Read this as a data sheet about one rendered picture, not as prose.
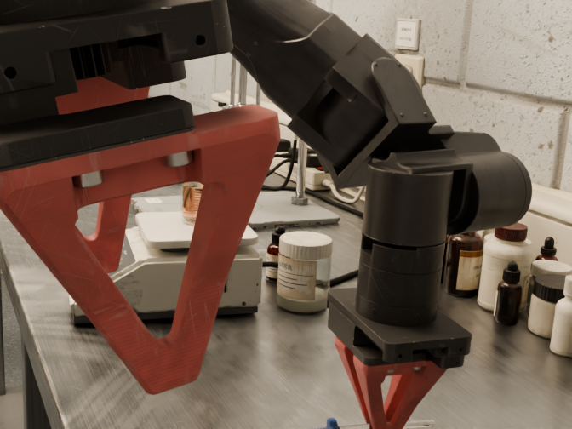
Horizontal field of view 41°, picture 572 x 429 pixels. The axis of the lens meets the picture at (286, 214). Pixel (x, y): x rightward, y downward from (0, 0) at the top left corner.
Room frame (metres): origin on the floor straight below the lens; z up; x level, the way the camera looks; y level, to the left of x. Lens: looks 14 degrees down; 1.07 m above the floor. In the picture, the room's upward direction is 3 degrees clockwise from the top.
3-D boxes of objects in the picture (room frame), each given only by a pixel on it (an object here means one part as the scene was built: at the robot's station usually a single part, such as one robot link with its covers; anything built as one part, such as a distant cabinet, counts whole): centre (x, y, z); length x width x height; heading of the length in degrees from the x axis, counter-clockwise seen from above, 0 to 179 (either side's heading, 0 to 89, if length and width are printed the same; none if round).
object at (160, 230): (0.83, 0.10, 0.83); 0.12 x 0.12 x 0.01; 18
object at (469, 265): (0.91, -0.22, 0.80); 0.04 x 0.04 x 0.11
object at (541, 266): (0.87, -0.31, 0.78); 0.05 x 0.05 x 0.05
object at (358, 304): (0.51, -0.08, 0.89); 0.10 x 0.07 x 0.07; 21
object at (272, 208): (1.24, 0.09, 0.76); 0.30 x 0.20 x 0.01; 116
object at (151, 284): (0.83, 0.13, 0.79); 0.22 x 0.13 x 0.08; 108
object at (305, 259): (0.83, -0.02, 0.79); 0.06 x 0.06 x 0.08
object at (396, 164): (0.52, -0.09, 0.95); 0.07 x 0.06 x 0.07; 126
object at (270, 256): (0.92, 0.01, 0.78); 0.03 x 0.03 x 0.07
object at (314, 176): (1.62, 0.01, 0.77); 0.40 x 0.06 x 0.04; 26
